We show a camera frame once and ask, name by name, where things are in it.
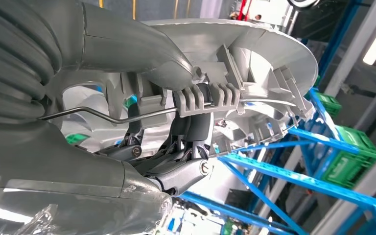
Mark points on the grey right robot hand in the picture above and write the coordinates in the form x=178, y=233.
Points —
x=61, y=181

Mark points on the blue metal shelf rack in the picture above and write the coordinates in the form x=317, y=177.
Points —
x=337, y=39
x=304, y=181

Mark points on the green plastic crate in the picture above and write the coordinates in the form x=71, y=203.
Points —
x=329, y=103
x=347, y=165

